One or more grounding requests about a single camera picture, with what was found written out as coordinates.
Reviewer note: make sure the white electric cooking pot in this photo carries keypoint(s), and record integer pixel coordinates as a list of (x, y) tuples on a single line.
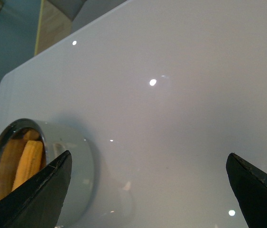
[(56, 139)]

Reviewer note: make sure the yellow corn cob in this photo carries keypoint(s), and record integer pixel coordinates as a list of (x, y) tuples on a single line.
[(29, 163)]

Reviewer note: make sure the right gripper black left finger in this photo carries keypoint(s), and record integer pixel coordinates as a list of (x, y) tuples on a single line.
[(37, 203)]

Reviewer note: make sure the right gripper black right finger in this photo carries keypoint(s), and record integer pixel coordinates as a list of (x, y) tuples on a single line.
[(249, 185)]

